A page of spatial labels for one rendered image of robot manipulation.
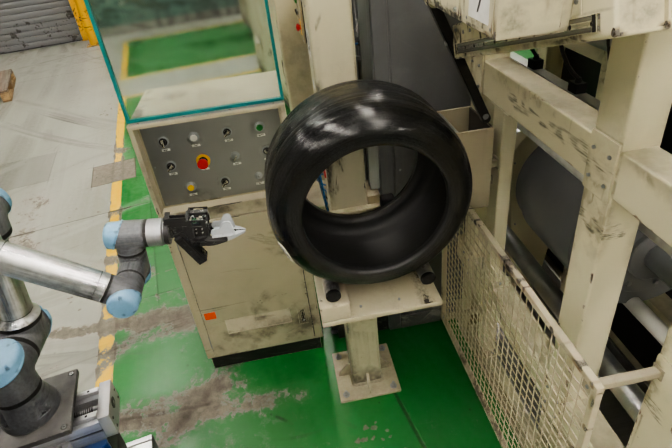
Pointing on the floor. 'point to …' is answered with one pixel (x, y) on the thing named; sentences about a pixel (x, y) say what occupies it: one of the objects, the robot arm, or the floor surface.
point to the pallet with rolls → (7, 85)
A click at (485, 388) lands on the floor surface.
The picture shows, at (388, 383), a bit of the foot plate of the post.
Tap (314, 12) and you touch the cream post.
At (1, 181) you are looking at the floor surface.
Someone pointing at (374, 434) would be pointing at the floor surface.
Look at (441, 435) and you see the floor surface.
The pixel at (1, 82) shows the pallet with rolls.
